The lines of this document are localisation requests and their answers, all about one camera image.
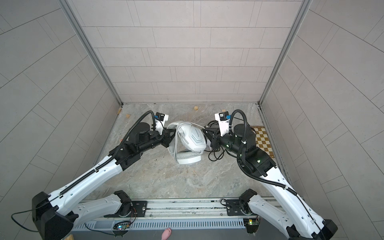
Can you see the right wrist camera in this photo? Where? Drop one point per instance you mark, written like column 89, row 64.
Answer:
column 223, row 119

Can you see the aluminium mounting rail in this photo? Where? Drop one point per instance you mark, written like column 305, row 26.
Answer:
column 174, row 208

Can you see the wooden chessboard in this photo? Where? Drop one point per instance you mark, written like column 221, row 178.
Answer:
column 263, row 141

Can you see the right circuit board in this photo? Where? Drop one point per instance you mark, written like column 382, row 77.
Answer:
column 252, row 225

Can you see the pink plush toy centre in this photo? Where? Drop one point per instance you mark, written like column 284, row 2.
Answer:
column 166, row 234

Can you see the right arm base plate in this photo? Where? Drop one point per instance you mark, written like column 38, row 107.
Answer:
column 236, row 208

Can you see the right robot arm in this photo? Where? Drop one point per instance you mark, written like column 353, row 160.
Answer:
column 295, row 219

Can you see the black and white headphones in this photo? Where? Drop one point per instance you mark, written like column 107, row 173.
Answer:
column 214, row 155

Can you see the left circuit board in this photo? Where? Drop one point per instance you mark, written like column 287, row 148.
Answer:
column 122, row 226

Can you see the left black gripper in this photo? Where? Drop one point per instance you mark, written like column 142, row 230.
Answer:
column 164, row 137

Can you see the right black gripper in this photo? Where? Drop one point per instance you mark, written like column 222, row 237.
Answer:
column 215, row 140

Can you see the wooden piece bottom left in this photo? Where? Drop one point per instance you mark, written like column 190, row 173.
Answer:
column 70, row 237

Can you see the circuit board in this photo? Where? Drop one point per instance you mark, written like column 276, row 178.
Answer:
column 252, row 225
column 122, row 226

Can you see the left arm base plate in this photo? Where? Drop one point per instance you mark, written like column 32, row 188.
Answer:
column 134, row 209

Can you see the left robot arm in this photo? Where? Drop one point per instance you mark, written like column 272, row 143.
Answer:
column 57, row 213

